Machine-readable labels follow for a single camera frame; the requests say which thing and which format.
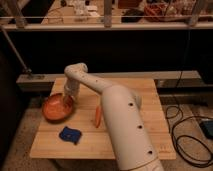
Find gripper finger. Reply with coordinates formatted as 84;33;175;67
63;96;74;107

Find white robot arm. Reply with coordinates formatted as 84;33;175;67
64;63;164;171

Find orange ceramic bowl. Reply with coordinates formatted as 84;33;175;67
42;93;74;122

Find orange carrot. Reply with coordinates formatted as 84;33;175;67
95;106;102;128

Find blue cloth toy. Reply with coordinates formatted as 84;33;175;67
59;126;82;144

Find wooden table board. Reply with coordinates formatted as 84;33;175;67
30;78;176;160

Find diagonal metal pole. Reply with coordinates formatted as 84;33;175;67
0;25;32;75

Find grey metal rail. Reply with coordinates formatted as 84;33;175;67
16;71;203;92

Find black floor cable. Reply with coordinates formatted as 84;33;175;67
165;105;213;169

